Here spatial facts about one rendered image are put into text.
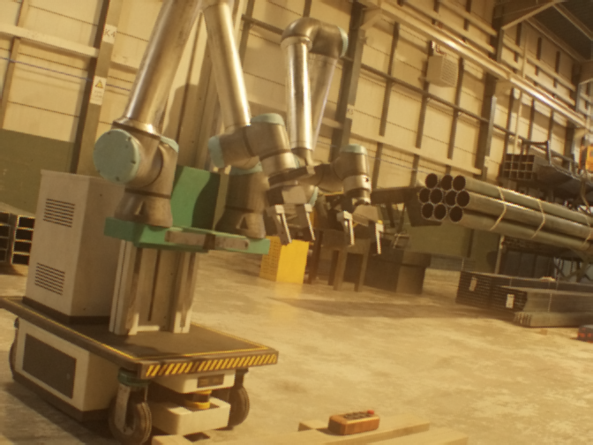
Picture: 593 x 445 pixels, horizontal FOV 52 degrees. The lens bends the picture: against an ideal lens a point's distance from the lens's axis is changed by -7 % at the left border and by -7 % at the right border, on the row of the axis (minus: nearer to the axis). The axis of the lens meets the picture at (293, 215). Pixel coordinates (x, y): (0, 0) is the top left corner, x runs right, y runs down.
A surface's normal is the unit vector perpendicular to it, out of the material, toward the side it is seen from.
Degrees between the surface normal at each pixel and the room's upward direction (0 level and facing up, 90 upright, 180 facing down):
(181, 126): 90
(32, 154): 90
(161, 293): 90
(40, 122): 90
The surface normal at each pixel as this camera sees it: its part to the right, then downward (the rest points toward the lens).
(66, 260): -0.59, -0.11
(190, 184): 0.79, 0.12
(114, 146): -0.25, 0.04
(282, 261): 0.63, 0.10
